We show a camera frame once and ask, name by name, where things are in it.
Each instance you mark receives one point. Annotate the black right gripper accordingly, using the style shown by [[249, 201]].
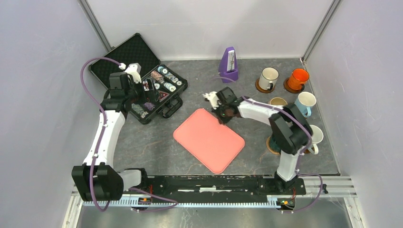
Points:
[[223, 120]]

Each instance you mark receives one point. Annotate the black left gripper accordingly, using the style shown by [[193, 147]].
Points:
[[151, 96]]

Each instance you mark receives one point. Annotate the brown wooden coaster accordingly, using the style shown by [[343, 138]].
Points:
[[293, 91], [271, 88]]

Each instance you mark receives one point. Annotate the pink plastic tray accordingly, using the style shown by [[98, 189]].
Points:
[[213, 144]]

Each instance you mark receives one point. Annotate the beige mug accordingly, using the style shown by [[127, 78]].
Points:
[[278, 101]]

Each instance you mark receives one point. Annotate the white ribbed black-rimmed mug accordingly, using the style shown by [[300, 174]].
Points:
[[268, 75]]

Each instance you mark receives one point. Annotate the dark green mug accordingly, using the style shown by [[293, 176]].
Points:
[[273, 146]]

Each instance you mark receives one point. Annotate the orange mug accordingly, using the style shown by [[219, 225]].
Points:
[[299, 76]]

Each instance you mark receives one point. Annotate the white mug blue handle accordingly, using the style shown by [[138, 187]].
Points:
[[305, 101]]

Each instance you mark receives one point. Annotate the woven rattan coaster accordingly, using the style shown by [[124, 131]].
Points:
[[267, 143]]

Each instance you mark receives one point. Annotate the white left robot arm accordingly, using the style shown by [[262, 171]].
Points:
[[95, 179]]

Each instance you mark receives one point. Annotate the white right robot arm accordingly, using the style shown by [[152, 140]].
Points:
[[291, 132]]

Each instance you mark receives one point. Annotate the all in triangle button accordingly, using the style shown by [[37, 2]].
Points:
[[163, 95]]

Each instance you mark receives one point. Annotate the black poker chip case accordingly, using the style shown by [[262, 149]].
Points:
[[136, 50]]

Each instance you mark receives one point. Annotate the purple poker chip stack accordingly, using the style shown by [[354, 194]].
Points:
[[149, 106]]

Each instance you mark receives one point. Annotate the green poker chip stack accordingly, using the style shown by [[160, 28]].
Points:
[[139, 110]]

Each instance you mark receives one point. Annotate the purple metronome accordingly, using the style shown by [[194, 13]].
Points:
[[228, 67]]

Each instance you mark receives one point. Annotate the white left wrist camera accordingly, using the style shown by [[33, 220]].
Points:
[[133, 70]]

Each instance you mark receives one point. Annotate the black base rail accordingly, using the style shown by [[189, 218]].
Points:
[[220, 188]]

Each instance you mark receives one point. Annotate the aluminium frame rail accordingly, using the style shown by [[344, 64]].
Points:
[[326, 187]]

